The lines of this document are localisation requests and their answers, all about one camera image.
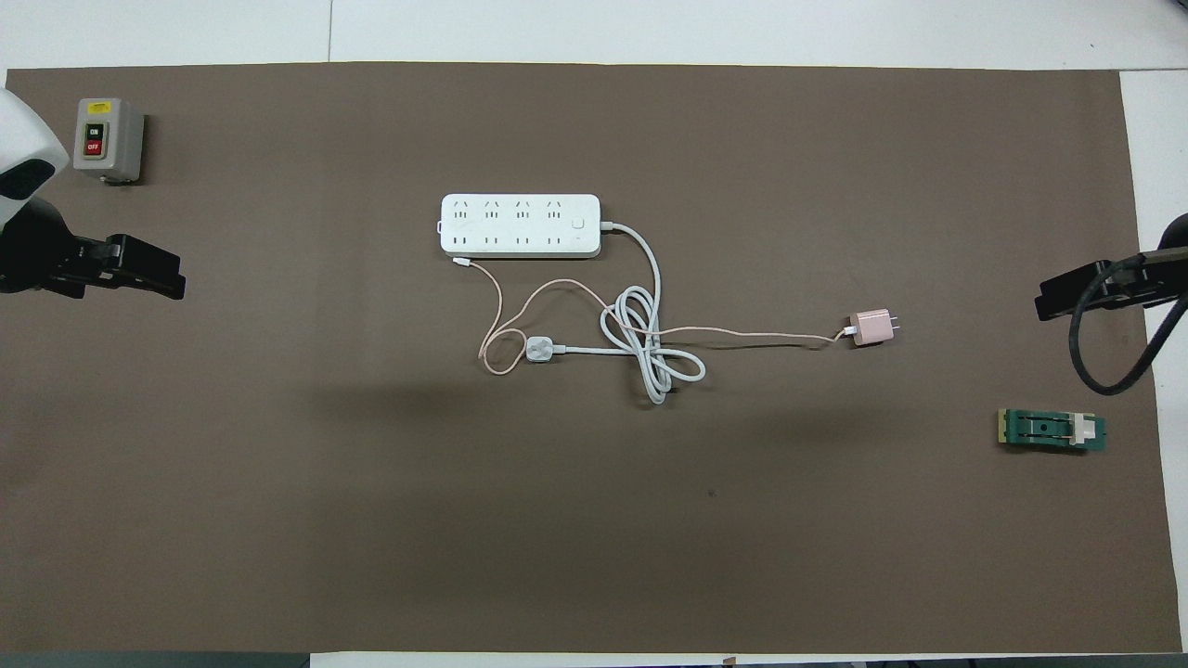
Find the white power strip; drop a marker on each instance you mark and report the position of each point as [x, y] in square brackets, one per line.
[520, 225]

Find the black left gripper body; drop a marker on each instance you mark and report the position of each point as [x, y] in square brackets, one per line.
[32, 246]

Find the grey on-off switch box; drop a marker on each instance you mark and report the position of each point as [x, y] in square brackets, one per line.
[107, 139]

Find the pink charger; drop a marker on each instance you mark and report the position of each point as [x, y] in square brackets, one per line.
[871, 327]

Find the brown table mat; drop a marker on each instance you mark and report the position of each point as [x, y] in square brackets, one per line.
[557, 538]

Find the green knife switch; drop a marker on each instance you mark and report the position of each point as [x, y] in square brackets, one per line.
[1044, 430]

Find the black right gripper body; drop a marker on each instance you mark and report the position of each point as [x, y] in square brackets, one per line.
[1177, 237]

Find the white three-pin plug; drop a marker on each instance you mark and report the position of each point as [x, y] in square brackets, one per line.
[540, 349]

